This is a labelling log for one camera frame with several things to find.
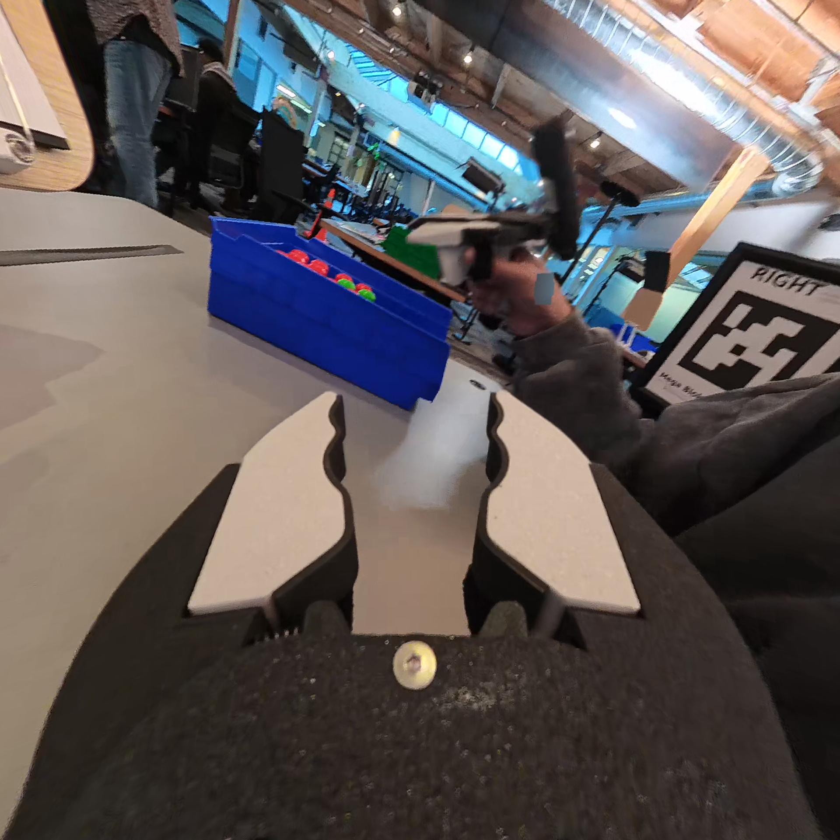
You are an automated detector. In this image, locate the green plastic bin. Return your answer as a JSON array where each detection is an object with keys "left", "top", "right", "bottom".
[{"left": 384, "top": 226, "right": 442, "bottom": 280}]

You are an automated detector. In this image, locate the black white marker board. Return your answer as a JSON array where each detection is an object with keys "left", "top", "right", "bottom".
[{"left": 640, "top": 241, "right": 840, "bottom": 404}]

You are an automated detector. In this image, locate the blue plastic bin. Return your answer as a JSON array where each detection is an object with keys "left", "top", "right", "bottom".
[{"left": 207, "top": 217, "right": 454, "bottom": 411}]

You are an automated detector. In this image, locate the white instruction stand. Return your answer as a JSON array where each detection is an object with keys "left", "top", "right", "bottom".
[{"left": 0, "top": 0, "right": 96, "bottom": 193}]

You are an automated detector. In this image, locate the wooden table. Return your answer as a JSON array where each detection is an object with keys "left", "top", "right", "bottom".
[{"left": 318, "top": 217, "right": 470, "bottom": 303}]

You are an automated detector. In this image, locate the person's right forearm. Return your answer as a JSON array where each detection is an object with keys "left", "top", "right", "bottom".
[{"left": 512, "top": 308, "right": 840, "bottom": 536}]

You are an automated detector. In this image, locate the grey desk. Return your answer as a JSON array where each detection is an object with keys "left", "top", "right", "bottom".
[{"left": 0, "top": 187, "right": 519, "bottom": 840}]

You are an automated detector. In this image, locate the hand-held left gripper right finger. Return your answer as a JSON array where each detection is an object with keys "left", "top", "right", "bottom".
[{"left": 465, "top": 390, "right": 642, "bottom": 616}]

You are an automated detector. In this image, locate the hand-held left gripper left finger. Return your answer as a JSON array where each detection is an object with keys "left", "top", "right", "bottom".
[{"left": 187, "top": 392, "right": 360, "bottom": 616}]

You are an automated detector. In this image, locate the person's dark clothing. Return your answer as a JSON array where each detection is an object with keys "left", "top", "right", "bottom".
[{"left": 676, "top": 436, "right": 840, "bottom": 840}]

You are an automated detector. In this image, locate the metal air duct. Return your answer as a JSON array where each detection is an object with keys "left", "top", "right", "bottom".
[{"left": 545, "top": 0, "right": 824, "bottom": 198}]

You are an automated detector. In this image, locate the wooden post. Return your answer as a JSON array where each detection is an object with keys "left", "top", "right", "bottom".
[{"left": 666, "top": 147, "right": 770, "bottom": 263}]

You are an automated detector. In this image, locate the printed instruction sheet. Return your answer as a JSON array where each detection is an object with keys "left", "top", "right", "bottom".
[{"left": 0, "top": 10, "right": 70, "bottom": 151}]

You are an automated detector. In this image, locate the person's right hand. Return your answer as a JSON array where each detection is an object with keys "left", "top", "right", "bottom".
[{"left": 469, "top": 251, "right": 571, "bottom": 337}]

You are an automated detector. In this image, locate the black office chair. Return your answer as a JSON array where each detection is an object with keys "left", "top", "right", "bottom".
[{"left": 256, "top": 108, "right": 311, "bottom": 224}]

